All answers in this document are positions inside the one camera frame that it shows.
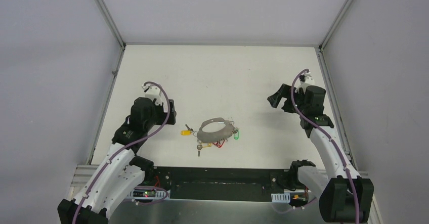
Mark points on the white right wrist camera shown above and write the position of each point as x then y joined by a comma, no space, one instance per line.
305,80

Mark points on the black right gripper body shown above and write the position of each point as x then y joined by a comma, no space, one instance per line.
298,97

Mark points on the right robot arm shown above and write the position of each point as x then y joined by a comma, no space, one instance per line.
343,195

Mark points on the aluminium frame rails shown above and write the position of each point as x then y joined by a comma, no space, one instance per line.
121,44

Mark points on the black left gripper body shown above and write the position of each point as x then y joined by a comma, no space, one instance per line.
165,114

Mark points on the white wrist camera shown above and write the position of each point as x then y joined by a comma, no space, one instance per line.
305,80
153,93

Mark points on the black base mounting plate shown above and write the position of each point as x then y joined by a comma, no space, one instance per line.
228,184

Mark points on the key with yellow tag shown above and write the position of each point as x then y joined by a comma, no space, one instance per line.
199,147
188,131

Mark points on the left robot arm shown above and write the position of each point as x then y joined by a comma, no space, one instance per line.
121,170

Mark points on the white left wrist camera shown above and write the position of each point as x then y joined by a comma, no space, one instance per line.
153,93

